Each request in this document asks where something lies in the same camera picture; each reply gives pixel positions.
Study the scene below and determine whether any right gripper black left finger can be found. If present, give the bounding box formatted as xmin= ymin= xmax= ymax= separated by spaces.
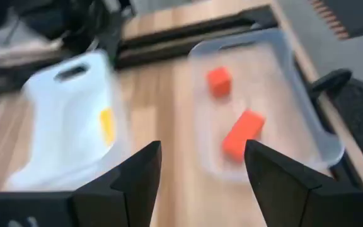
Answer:
xmin=0 ymin=140 xmax=163 ymax=227

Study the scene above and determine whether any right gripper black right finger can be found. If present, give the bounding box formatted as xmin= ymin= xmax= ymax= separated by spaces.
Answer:
xmin=243 ymin=139 xmax=363 ymax=227

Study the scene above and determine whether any orange cube block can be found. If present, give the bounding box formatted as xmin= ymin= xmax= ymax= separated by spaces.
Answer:
xmin=206 ymin=66 xmax=233 ymax=98

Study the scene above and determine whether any yellow cylinder block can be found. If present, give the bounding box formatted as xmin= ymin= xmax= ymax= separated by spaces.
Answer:
xmin=98 ymin=107 xmax=117 ymax=146

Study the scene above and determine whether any orange rectangular block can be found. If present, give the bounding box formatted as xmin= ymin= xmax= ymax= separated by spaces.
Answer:
xmin=221 ymin=109 xmax=267 ymax=163

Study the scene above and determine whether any clear plastic bin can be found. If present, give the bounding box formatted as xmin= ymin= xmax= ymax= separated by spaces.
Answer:
xmin=187 ymin=28 xmax=346 ymax=182

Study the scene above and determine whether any white plastic bin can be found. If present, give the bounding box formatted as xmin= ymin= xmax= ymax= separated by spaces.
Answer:
xmin=1 ymin=50 xmax=129 ymax=193

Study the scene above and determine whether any black hazard-striped floor mat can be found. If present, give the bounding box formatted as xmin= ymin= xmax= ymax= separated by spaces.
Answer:
xmin=307 ymin=0 xmax=363 ymax=40

